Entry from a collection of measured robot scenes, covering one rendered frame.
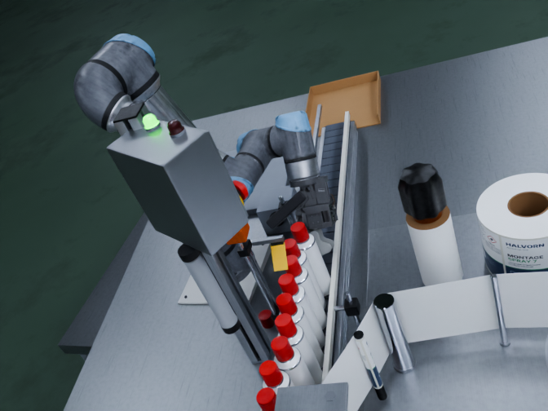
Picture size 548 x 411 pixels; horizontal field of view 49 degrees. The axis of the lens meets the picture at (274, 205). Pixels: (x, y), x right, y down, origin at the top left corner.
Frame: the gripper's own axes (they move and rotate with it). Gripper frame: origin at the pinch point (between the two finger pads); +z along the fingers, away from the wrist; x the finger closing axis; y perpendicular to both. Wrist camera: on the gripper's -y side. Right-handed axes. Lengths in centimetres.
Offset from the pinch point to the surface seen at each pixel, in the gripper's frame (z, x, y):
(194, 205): -24, -50, -3
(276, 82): -66, 302, -82
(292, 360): 8.2, -36.8, 2.6
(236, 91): -67, 303, -114
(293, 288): -1.4, -24.4, 1.6
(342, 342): 15.6, -11.9, 5.8
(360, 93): -39, 87, 6
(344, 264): 2.9, 6.1, 5.9
